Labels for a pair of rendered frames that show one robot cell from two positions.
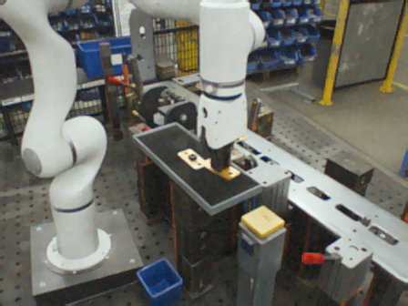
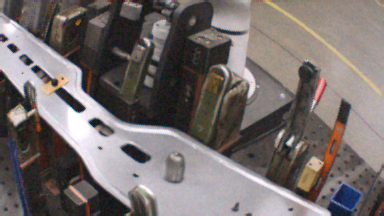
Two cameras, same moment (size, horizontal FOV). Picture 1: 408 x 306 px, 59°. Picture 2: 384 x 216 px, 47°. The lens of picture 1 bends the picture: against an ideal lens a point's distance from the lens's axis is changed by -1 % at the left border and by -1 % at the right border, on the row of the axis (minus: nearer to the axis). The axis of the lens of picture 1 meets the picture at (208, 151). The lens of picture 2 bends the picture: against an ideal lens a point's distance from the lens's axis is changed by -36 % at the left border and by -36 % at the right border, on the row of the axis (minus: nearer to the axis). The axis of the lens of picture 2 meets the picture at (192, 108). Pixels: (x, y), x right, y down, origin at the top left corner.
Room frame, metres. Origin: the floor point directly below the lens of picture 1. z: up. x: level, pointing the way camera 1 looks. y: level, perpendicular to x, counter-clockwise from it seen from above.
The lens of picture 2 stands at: (2.12, -0.19, 1.65)
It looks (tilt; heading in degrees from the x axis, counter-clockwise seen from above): 34 degrees down; 157
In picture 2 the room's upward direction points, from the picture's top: 11 degrees clockwise
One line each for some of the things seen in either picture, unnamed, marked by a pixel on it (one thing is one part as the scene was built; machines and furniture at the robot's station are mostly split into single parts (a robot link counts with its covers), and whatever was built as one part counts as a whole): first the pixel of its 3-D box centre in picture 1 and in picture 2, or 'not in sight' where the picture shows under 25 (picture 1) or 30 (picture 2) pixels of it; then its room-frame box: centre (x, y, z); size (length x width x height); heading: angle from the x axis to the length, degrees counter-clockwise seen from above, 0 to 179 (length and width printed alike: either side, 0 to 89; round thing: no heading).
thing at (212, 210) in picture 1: (190, 160); not in sight; (0.75, 0.05, 1.16); 0.37 x 0.14 x 0.02; 35
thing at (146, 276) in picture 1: (160, 286); not in sight; (0.70, 0.14, 0.74); 0.11 x 0.10 x 0.09; 35
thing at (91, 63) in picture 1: (113, 56); not in sight; (1.82, 0.48, 1.10); 0.30 x 0.17 x 0.13; 117
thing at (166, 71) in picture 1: (167, 96); not in sight; (1.81, 0.22, 0.88); 0.08 x 0.08 x 0.36; 35
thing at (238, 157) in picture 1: (228, 204); (59, 74); (0.90, -0.06, 0.89); 0.13 x 0.11 x 0.38; 125
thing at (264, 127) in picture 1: (259, 148); (28, 172); (1.28, -0.21, 0.87); 0.12 x 0.09 x 0.35; 125
